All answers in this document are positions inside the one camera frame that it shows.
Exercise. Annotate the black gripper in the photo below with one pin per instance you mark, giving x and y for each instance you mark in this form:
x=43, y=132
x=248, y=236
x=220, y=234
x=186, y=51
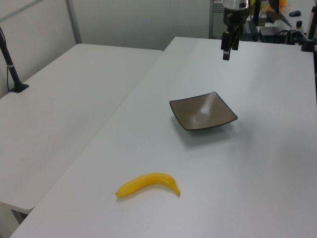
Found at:
x=235, y=17

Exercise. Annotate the yellow banana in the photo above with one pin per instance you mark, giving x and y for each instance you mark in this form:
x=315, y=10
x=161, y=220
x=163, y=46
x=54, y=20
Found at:
x=146, y=183

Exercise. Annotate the square brown ceramic plate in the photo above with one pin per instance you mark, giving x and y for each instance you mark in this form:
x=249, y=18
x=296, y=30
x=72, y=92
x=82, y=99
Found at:
x=201, y=112

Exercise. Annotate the perforated metal panel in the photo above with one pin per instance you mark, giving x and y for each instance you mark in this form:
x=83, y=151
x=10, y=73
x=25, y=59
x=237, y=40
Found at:
x=214, y=18

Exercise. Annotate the black electronics box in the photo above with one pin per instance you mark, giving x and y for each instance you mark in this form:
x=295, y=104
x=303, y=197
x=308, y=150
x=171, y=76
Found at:
x=272, y=33

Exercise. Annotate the orange cup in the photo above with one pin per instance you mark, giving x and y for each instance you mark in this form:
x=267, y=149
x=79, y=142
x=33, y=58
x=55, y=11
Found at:
x=283, y=2

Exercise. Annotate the black computer mouse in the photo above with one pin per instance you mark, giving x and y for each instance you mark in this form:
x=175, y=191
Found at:
x=294, y=13

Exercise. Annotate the black clamped stand pole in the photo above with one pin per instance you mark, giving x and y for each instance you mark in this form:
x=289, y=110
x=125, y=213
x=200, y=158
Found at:
x=310, y=32

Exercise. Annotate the grey partition post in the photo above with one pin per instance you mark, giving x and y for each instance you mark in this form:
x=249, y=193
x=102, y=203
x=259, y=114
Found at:
x=74, y=21

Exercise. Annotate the black camera stand pole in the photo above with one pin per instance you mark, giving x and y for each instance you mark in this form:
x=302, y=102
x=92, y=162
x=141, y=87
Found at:
x=10, y=64

